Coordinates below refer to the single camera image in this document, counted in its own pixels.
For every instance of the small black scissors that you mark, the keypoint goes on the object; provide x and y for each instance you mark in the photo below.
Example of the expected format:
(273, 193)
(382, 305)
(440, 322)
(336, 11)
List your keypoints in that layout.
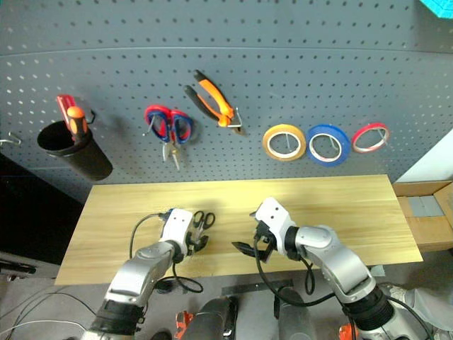
(203, 225)

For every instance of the blue tape roll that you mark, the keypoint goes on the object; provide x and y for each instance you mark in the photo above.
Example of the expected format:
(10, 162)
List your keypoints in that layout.
(329, 128)

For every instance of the dark rounded robot part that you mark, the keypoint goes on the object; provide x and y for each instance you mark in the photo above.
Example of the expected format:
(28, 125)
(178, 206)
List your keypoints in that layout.
(216, 318)

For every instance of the silver square pliers hook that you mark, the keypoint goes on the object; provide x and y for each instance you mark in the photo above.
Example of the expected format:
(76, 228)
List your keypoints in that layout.
(236, 124)

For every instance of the silver empty pegboard hook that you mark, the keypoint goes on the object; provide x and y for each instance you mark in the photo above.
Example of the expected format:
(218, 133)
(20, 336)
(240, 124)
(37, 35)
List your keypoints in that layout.
(12, 139)

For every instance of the black cup holder hook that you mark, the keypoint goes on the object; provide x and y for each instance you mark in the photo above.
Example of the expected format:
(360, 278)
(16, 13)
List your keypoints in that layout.
(92, 117)

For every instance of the red and blue scissors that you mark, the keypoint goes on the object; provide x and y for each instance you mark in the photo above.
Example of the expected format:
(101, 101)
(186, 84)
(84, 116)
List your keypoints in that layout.
(153, 110)

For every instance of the orange and black pliers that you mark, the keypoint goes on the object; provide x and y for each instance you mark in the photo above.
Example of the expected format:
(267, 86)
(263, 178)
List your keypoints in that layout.
(212, 95)

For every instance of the grey perforated metal pegboard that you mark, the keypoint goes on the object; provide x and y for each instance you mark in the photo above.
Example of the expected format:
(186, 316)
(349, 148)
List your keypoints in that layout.
(247, 35)

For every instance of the thin red tape roll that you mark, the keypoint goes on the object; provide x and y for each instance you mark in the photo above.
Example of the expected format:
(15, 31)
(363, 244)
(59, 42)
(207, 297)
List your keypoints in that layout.
(368, 126)

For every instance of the black metal table bracket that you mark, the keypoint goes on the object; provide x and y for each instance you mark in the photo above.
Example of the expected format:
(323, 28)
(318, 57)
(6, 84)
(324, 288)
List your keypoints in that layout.
(247, 287)

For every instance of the black cabinet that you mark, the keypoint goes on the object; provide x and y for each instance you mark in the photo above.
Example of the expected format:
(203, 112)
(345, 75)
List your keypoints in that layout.
(32, 212)

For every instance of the grey fabric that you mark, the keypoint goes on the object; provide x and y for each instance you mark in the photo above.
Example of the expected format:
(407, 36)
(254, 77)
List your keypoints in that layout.
(431, 308)

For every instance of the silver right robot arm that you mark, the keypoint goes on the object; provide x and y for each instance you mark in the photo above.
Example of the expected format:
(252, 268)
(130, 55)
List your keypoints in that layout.
(339, 262)

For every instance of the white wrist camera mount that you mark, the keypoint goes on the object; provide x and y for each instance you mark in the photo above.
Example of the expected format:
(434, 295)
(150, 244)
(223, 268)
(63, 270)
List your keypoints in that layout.
(276, 216)
(177, 226)

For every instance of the brown cardboard box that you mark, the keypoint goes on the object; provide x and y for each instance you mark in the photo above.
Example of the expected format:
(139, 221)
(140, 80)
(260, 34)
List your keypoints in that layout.
(431, 230)

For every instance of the black plastic tool cup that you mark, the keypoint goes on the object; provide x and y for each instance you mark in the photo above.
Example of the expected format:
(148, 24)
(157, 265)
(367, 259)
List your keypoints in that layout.
(88, 163)

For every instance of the teal plastic object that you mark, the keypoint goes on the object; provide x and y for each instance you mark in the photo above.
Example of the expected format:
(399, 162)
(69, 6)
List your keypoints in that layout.
(440, 7)

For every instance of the orange red robot part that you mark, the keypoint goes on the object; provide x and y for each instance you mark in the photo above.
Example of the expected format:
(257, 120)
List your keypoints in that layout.
(348, 333)
(183, 324)

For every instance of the yellow tape roll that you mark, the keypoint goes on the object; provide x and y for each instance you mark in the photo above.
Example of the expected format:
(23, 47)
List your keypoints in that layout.
(266, 143)

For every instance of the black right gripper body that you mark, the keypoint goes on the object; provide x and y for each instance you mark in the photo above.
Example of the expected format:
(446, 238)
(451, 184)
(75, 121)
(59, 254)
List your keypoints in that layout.
(263, 237)

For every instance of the red utility knife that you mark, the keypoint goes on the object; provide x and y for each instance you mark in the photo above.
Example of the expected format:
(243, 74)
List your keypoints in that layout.
(64, 104)

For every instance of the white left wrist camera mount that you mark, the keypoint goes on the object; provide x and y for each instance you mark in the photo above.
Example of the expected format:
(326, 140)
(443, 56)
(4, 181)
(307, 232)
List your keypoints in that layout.
(177, 226)

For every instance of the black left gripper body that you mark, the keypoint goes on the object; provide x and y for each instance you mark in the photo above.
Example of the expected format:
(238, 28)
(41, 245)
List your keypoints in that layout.
(190, 244)

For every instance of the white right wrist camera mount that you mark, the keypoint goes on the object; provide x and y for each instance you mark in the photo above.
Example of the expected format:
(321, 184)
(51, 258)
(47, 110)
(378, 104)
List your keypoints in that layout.
(276, 216)

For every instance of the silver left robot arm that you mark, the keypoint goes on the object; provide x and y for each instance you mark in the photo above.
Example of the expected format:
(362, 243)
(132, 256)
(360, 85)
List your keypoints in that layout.
(141, 269)

